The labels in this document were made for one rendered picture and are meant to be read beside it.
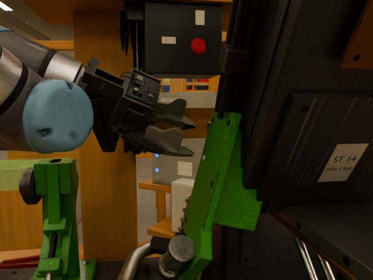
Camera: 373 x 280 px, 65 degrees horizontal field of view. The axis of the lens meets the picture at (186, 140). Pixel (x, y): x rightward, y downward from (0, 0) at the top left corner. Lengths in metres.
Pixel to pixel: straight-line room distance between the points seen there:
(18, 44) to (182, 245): 0.35
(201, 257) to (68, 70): 0.31
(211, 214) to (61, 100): 0.24
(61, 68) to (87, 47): 0.32
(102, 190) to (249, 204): 0.45
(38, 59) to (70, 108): 0.16
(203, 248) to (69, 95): 0.25
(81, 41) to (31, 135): 0.49
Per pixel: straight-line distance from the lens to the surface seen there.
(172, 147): 0.48
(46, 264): 0.64
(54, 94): 0.31
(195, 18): 0.69
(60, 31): 11.04
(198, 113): 0.86
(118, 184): 0.78
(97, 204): 0.80
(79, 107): 0.33
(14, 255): 0.97
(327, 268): 0.49
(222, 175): 0.41
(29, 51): 0.47
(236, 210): 0.44
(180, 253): 0.43
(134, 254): 0.72
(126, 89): 0.44
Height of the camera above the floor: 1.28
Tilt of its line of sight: 7 degrees down
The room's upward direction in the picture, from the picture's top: straight up
